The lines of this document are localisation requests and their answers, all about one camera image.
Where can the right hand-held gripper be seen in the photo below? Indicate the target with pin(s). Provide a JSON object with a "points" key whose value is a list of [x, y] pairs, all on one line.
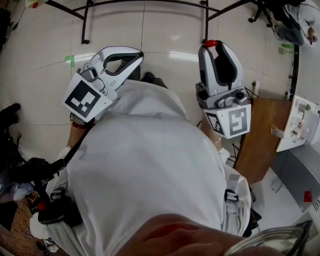
{"points": [[237, 120]]}

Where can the person's right forearm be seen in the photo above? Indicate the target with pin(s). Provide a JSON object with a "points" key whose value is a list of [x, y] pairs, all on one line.
{"points": [[212, 132]]}

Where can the brown perforated mat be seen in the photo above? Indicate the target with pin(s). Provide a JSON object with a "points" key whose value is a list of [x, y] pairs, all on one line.
{"points": [[20, 220]]}

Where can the white tray with small items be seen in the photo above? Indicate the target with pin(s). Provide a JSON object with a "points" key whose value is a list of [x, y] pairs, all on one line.
{"points": [[287, 132]]}

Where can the person's face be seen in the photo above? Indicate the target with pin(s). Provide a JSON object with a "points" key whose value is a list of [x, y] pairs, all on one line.
{"points": [[180, 237]]}

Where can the small white cylinder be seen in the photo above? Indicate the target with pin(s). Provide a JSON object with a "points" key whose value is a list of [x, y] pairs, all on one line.
{"points": [[255, 84]]}

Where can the brown wooden table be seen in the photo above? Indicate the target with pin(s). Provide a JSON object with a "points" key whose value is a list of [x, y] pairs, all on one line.
{"points": [[260, 140]]}

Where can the black metal stand frame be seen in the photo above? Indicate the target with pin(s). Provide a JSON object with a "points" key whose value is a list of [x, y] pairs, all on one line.
{"points": [[85, 41]]}

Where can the person in white coat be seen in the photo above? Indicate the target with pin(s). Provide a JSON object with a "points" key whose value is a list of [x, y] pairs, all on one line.
{"points": [[150, 162]]}

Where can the eyeglasses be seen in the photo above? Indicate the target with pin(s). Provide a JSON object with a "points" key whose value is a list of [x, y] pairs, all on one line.
{"points": [[275, 233]]}

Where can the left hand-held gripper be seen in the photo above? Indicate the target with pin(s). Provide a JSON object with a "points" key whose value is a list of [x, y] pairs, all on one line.
{"points": [[80, 100]]}

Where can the green floor tape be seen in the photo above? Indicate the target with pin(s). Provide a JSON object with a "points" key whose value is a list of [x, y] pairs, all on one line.
{"points": [[72, 58]]}

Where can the white black-edged curved desk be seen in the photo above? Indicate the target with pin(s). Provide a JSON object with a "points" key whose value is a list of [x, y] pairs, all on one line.
{"points": [[308, 72]]}

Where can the black office chair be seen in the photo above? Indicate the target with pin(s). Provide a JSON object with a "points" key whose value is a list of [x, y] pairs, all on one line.
{"points": [[280, 12]]}

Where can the person's left forearm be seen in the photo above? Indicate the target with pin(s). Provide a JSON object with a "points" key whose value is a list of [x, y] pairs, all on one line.
{"points": [[75, 136]]}

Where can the black waist pouch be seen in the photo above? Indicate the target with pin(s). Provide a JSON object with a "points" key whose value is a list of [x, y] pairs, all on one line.
{"points": [[65, 215]]}

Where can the pen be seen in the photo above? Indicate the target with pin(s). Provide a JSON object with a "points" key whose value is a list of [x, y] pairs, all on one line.
{"points": [[291, 69]]}

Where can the grey metal cabinet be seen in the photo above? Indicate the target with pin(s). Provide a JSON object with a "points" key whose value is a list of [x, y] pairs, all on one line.
{"points": [[300, 172]]}

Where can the person's dark shoes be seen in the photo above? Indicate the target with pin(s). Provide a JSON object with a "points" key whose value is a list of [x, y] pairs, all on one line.
{"points": [[150, 76]]}

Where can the cream box with red button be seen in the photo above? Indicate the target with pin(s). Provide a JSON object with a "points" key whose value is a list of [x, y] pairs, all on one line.
{"points": [[31, 3]]}

